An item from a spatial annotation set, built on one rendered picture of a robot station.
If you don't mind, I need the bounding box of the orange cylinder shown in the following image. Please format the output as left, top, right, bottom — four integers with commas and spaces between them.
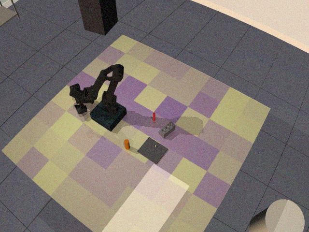
124, 139, 130, 149

